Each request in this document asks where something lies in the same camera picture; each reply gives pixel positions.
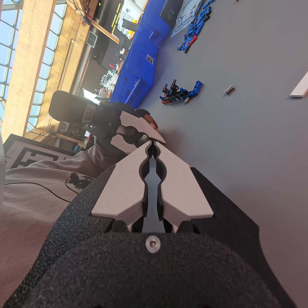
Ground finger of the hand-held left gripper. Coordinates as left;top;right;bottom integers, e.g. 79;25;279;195
119;110;167;145
110;133;141;155

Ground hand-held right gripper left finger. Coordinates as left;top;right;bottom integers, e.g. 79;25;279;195
91;141;153;233

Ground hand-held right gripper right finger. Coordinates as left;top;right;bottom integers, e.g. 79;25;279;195
154;141;214;233

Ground large blue storage bin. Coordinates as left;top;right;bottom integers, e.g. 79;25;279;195
109;40;158;109
130;0;172;48

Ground black beam assembly blue pins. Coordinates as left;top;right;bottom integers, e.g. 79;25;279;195
159;79;203;105

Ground short white tile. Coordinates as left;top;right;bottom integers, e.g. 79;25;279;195
290;71;308;98

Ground person's left hand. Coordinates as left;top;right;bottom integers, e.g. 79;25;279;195
139;114;160;133

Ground black white marker board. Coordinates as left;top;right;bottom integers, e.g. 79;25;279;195
4;133;87;170

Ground person's beige hoodie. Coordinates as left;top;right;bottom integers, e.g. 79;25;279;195
0;154;116;308

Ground pile of blue pins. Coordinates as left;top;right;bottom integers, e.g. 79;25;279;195
177;0;215;53

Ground sticker sheet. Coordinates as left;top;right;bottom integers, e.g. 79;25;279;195
171;0;204;38

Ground black square device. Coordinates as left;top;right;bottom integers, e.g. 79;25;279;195
160;0;184;27

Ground large glass window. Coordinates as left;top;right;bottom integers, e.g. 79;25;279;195
0;0;68;125

